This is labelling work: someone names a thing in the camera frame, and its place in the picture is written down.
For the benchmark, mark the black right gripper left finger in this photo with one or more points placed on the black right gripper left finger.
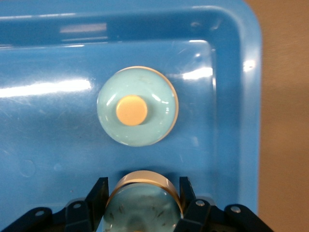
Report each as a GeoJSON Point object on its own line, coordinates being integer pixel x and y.
{"type": "Point", "coordinates": [79, 215]}

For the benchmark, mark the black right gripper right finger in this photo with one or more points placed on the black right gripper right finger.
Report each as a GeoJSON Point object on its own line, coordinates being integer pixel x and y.
{"type": "Point", "coordinates": [207, 217]}

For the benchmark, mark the light blue call bell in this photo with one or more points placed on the light blue call bell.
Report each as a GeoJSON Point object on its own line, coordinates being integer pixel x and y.
{"type": "Point", "coordinates": [142, 207]}
{"type": "Point", "coordinates": [137, 106]}

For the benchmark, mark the blue plastic tray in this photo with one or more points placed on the blue plastic tray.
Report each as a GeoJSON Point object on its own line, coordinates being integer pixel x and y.
{"type": "Point", "coordinates": [60, 120]}

